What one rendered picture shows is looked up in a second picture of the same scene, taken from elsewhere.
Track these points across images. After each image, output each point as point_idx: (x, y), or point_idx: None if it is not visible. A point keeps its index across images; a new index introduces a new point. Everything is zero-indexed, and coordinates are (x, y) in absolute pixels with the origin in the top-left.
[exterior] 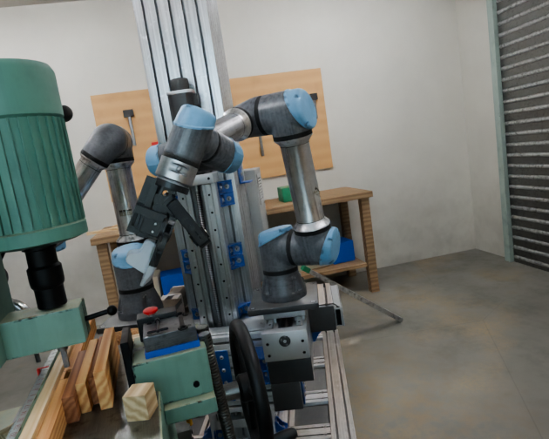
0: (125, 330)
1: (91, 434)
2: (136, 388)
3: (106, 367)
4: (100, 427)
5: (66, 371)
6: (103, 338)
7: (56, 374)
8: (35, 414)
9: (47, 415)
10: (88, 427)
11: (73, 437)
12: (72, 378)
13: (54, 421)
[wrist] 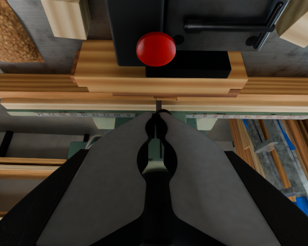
0: (167, 73)
1: (274, 57)
2: (302, 31)
3: (229, 75)
4: (270, 50)
5: (155, 97)
6: (122, 86)
7: (172, 107)
8: (251, 109)
9: (251, 99)
10: (257, 60)
11: (263, 69)
12: (193, 94)
13: (269, 95)
